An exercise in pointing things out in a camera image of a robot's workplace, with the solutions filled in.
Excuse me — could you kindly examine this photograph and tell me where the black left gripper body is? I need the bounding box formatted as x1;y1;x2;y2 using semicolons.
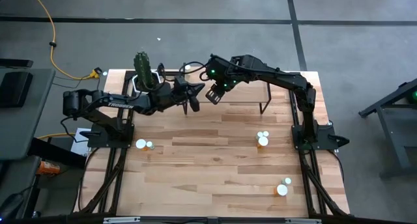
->
169;77;193;104

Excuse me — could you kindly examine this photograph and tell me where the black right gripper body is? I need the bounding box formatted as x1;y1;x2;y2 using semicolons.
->
208;56;240;91

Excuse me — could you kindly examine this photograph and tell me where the large orange medicine bottle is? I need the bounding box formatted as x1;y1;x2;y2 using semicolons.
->
273;184;289;197
256;135;270;149

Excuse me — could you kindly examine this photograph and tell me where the white faceted plant pot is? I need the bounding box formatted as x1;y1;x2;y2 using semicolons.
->
131;70;163;93

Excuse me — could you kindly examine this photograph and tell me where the green cactus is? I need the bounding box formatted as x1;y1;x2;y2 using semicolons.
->
133;51;156;90

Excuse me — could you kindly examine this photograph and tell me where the white paper sheet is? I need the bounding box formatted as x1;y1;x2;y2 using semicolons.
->
70;128;92;156

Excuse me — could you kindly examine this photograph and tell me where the grey desk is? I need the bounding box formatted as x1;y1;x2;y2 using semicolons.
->
0;58;56;161

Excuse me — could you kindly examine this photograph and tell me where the black flat device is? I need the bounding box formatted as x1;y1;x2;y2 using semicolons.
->
0;70;34;108

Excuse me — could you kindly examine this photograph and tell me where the dark metal table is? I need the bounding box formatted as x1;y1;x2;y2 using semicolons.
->
358;77;417;179

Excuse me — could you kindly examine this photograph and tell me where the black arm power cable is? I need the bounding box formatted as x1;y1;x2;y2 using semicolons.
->
60;116;82;143

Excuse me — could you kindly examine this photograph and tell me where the yellow power cable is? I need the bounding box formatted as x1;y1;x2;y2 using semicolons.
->
28;0;100;81
36;132;66;140

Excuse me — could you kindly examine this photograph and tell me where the silver frame bracket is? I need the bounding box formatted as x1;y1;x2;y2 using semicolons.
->
102;217;141;224
285;217;323;224

